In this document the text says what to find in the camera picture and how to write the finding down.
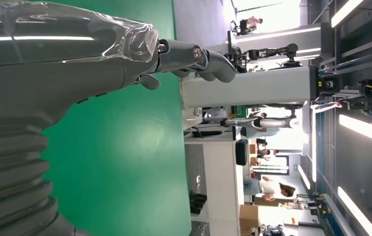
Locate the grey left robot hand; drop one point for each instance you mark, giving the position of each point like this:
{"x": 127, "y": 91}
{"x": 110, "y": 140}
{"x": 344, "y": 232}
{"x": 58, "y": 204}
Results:
{"x": 58, "y": 65}

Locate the green table mat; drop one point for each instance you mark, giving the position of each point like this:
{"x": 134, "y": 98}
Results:
{"x": 124, "y": 146}

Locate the black leaning objects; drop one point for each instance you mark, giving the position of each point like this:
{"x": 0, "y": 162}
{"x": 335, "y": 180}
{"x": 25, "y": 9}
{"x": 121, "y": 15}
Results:
{"x": 198, "y": 202}

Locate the person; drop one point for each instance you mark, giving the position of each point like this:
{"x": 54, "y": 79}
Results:
{"x": 265, "y": 153}
{"x": 251, "y": 24}
{"x": 270, "y": 188}

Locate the black rectangular box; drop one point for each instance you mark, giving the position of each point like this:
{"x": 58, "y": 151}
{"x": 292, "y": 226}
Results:
{"x": 241, "y": 152}

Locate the brown cardboard box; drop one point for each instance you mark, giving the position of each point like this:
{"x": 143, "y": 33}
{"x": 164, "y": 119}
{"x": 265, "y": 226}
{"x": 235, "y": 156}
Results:
{"x": 248, "y": 220}

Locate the white ceiling light strip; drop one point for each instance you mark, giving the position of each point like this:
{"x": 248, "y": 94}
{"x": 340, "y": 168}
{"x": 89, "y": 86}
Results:
{"x": 303, "y": 177}
{"x": 345, "y": 11}
{"x": 368, "y": 130}
{"x": 358, "y": 211}

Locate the yellow black rail equipment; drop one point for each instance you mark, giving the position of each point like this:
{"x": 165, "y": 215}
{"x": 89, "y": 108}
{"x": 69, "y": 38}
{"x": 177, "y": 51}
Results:
{"x": 371, "y": 94}

